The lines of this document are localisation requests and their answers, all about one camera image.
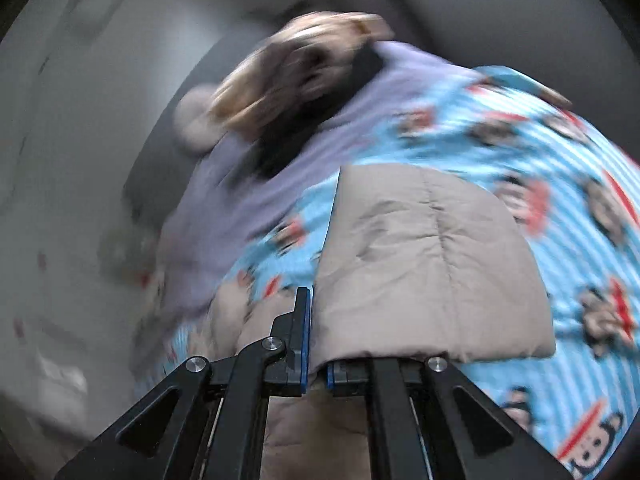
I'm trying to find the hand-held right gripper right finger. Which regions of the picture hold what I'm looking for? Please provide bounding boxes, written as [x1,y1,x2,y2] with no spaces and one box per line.
[325,356,576,480]

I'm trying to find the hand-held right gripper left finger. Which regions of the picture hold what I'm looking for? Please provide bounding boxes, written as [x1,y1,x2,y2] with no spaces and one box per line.
[54,287,314,480]

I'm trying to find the beige puffer jacket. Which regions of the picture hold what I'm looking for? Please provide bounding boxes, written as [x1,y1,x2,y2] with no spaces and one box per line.
[200,165,558,480]

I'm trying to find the lavender blanket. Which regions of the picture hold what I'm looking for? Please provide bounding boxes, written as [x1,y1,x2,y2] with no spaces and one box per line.
[130,40,481,376]

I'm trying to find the dark knitted garment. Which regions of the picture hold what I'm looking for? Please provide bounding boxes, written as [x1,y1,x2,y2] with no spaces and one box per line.
[210,10,396,181]

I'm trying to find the blue monkey printed blanket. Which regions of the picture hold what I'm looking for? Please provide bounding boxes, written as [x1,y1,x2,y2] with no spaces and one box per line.
[160,65,640,480]

